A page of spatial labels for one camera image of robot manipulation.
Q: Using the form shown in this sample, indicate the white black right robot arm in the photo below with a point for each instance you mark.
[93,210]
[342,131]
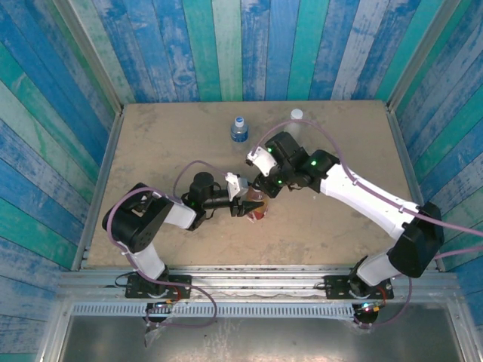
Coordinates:
[362,192]

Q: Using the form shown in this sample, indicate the aluminium frame rail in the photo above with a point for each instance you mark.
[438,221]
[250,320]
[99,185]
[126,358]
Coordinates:
[256,281]

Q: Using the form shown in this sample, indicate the aluminium corner post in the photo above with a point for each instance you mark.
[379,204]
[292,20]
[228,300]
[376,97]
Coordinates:
[419,56]
[92,56]

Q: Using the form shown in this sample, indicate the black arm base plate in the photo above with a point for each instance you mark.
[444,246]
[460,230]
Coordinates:
[336,286]
[181,283]

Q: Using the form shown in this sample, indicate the aluminium table edge strip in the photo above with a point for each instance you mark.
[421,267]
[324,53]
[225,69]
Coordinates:
[96,196]
[407,158]

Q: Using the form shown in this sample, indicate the steel sheet tray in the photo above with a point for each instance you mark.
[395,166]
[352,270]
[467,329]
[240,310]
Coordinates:
[264,339]

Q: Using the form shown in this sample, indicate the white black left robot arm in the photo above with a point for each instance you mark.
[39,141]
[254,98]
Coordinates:
[139,222]

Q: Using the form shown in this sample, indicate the orange tea bottle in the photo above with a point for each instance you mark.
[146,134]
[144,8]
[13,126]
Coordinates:
[260,213]

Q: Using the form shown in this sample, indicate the clear plastic bottle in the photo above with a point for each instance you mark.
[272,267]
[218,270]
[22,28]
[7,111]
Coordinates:
[298,128]

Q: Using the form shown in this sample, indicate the blue Pocari Sweat bottle cap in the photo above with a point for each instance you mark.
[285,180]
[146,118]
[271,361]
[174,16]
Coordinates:
[239,122]

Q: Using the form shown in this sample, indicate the small clear blue-label bottle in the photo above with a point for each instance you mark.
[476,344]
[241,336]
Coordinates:
[239,135]

